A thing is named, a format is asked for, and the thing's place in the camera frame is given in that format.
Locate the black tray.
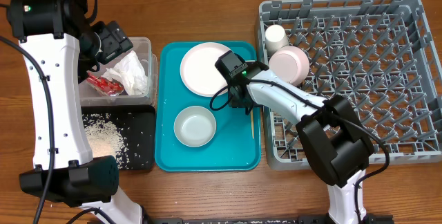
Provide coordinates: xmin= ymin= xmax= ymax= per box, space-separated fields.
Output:
xmin=81 ymin=105 xmax=156 ymax=171

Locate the pink plate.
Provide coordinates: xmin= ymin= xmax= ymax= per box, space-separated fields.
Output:
xmin=180 ymin=42 xmax=231 ymax=97

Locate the clear plastic bin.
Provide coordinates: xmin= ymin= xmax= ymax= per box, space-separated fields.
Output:
xmin=79 ymin=37 xmax=157 ymax=106

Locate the grey bowl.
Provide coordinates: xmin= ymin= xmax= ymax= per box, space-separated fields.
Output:
xmin=173 ymin=106 xmax=217 ymax=148

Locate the white napkin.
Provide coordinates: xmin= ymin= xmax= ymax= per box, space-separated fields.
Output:
xmin=102 ymin=50 xmax=148 ymax=96

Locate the grey dishwasher rack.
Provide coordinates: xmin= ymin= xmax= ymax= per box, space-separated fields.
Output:
xmin=257 ymin=0 xmax=441 ymax=165

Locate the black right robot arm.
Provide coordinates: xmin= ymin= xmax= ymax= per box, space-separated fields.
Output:
xmin=215 ymin=51 xmax=394 ymax=223

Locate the red snack wrapper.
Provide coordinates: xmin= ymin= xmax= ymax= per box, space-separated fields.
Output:
xmin=86 ymin=73 xmax=124 ymax=96

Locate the wooden chopstick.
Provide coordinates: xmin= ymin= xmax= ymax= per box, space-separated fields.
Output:
xmin=250 ymin=109 xmax=255 ymax=139

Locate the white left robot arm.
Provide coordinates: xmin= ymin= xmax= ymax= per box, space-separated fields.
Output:
xmin=6 ymin=0 xmax=151 ymax=223

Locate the pale green cup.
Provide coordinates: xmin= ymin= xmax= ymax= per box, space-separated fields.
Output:
xmin=265 ymin=24 xmax=289 ymax=57

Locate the white rice pile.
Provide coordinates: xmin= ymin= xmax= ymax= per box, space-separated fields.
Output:
xmin=82 ymin=113 xmax=150 ymax=170

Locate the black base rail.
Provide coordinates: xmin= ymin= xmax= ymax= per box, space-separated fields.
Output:
xmin=141 ymin=214 xmax=394 ymax=224

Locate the pink bowl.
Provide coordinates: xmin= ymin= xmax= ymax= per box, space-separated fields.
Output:
xmin=269 ymin=46 xmax=310 ymax=86

